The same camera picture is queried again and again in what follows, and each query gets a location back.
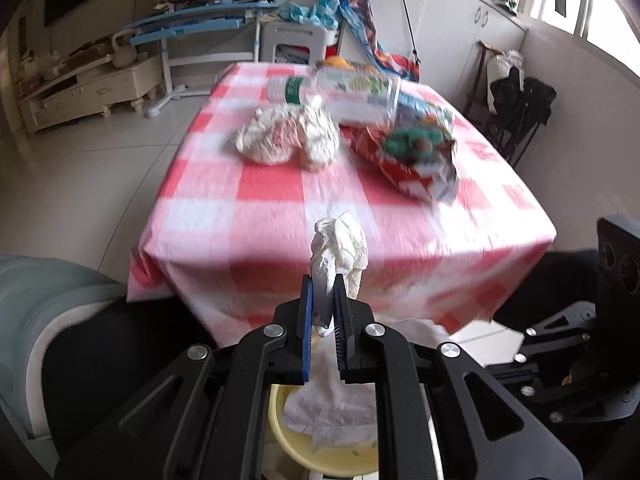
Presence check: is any light blue sofa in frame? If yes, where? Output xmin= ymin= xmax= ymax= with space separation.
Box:
xmin=1 ymin=256 xmax=130 ymax=479

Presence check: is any colourful fabric bag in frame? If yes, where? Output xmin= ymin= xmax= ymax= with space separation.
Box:
xmin=339 ymin=0 xmax=421 ymax=83

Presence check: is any cream tv cabinet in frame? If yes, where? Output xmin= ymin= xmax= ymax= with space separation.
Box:
xmin=18 ymin=53 xmax=162 ymax=134

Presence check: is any clear plastic water bottle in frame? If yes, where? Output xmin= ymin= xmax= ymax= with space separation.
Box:
xmin=267 ymin=67 xmax=400 ymax=128

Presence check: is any blue children's study desk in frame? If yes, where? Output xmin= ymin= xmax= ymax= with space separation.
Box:
xmin=127 ymin=0 xmax=279 ymax=118

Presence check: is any pale kettlebell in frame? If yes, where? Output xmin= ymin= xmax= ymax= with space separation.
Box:
xmin=111 ymin=28 xmax=138 ymax=70

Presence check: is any black folding chair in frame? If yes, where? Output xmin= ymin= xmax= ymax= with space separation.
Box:
xmin=462 ymin=41 xmax=558 ymax=167

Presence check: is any red white checkered tablecloth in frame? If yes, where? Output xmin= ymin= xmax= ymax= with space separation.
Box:
xmin=127 ymin=63 xmax=556 ymax=346

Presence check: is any white plastic bag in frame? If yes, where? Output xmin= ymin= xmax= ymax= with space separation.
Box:
xmin=234 ymin=105 xmax=303 ymax=166

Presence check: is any yellow trash bucket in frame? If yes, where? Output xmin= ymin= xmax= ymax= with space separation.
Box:
xmin=268 ymin=385 xmax=378 ymax=478

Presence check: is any red snack wrapper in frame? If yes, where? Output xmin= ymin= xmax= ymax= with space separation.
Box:
xmin=345 ymin=96 xmax=459 ymax=204

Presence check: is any white plastic stool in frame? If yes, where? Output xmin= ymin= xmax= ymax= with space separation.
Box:
xmin=259 ymin=21 xmax=338 ymax=66

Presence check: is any light blue plastic bag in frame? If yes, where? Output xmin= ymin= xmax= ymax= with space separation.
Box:
xmin=278 ymin=0 xmax=341 ymax=30

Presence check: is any white tissue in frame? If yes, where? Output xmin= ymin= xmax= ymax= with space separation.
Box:
xmin=310 ymin=212 xmax=369 ymax=338

